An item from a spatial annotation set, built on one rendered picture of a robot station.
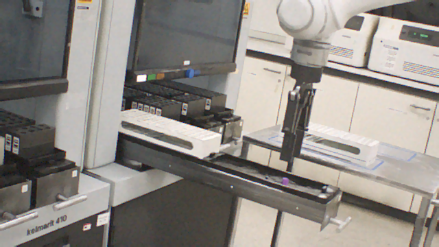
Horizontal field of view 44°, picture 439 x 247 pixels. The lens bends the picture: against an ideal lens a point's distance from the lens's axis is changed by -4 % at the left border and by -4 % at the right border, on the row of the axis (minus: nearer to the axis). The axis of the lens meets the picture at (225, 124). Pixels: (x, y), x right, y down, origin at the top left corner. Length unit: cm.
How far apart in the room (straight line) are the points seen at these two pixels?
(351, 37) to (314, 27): 259
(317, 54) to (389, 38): 237
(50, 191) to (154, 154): 36
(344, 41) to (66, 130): 259
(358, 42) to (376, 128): 56
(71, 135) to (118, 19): 31
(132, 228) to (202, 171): 28
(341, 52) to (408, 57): 43
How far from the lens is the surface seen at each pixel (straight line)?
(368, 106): 369
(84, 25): 136
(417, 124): 364
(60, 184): 129
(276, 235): 226
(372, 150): 170
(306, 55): 130
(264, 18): 459
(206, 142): 146
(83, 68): 138
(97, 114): 147
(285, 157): 136
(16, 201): 120
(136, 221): 159
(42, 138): 131
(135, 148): 155
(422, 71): 362
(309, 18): 110
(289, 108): 130
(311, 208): 134
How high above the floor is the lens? 125
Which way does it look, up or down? 13 degrees down
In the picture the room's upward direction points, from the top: 10 degrees clockwise
